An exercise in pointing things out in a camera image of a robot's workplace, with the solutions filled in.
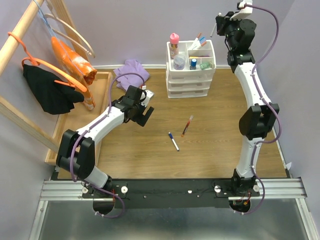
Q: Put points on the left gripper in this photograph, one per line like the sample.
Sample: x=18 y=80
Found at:
x=142 y=119

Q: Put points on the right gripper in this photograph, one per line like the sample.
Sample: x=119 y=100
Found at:
x=222 y=21

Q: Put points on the light blue acrylic marker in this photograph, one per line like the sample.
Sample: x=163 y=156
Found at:
x=200 y=41

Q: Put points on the pink cap white marker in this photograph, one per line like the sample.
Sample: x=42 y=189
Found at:
x=195 y=41

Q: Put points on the blue cap whiteboard marker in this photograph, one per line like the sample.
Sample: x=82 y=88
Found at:
x=173 y=141

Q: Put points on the grey blue cap glue bottle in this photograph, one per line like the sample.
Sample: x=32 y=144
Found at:
x=193 y=64

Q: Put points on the pink cap crayon bottle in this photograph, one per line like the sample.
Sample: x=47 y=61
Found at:
x=174 y=45

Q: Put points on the white plastic drawer organizer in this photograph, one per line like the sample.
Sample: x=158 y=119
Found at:
x=188 y=83

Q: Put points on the red gel pen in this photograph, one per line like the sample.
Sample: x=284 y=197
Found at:
x=187 y=125

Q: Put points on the clear round jar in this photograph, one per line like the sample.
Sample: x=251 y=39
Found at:
x=179 y=61

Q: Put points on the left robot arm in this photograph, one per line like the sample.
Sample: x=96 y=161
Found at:
x=77 y=150

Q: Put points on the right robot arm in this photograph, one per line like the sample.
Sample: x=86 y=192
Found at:
x=260 y=116

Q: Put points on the purple cloth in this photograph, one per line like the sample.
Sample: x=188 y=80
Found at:
x=131 y=73

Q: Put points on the orange white garment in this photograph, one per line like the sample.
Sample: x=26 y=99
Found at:
x=89 y=72

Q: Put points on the black garment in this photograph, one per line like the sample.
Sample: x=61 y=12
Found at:
x=53 y=97

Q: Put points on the wooden hanger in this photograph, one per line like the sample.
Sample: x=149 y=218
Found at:
x=82 y=43

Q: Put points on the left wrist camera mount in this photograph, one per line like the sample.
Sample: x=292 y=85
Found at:
x=146 y=96

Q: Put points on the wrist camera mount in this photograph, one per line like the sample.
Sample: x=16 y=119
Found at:
x=244 y=10
x=146 y=96

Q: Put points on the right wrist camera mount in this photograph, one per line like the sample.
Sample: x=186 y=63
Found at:
x=244 y=10

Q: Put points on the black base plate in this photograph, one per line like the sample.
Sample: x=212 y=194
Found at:
x=179 y=193

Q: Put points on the blue wire hanger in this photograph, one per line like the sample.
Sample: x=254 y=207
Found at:
x=53 y=34

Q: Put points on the aluminium rail frame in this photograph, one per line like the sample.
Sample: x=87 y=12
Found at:
x=70 y=210

